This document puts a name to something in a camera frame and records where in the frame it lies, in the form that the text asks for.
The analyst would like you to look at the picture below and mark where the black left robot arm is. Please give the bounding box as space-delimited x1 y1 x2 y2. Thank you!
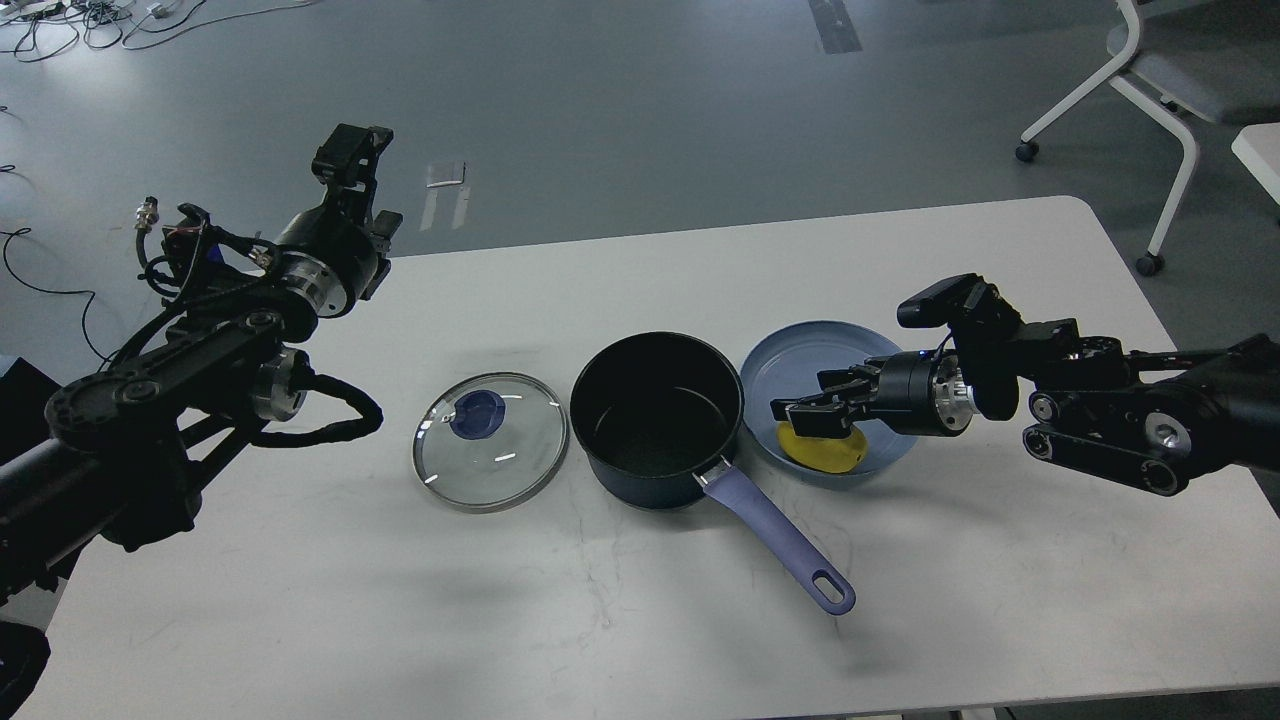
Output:
1 124 403 601

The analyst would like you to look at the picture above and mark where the white table corner right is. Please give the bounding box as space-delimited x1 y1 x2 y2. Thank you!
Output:
1231 122 1279 205

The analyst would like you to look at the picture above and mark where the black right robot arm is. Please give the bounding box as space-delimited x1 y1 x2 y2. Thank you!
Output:
771 273 1279 497

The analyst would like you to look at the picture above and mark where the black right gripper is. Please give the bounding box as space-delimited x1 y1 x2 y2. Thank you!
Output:
771 352 973 439

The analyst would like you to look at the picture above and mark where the yellow potato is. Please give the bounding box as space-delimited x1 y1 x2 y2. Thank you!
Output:
774 421 869 475

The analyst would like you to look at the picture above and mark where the black box at left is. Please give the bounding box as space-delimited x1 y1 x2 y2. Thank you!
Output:
1 355 61 465

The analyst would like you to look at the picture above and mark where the cable bundle on floor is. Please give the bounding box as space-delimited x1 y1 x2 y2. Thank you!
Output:
0 0 321 67

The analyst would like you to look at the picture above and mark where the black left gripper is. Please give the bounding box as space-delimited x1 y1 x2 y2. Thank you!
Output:
271 124 404 319

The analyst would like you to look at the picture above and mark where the blue round plate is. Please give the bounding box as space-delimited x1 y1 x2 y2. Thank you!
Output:
740 320 916 489

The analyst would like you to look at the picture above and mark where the glass pot lid blue knob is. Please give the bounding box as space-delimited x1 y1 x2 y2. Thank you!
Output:
412 372 570 514

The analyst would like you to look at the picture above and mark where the black floor cable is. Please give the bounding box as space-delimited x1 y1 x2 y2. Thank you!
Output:
0 228 111 361

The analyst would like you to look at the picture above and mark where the dark blue saucepan purple handle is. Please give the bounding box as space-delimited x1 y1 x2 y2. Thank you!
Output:
570 331 856 616

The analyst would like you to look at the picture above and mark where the white office chair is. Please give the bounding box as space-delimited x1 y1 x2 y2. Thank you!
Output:
1014 1 1279 277

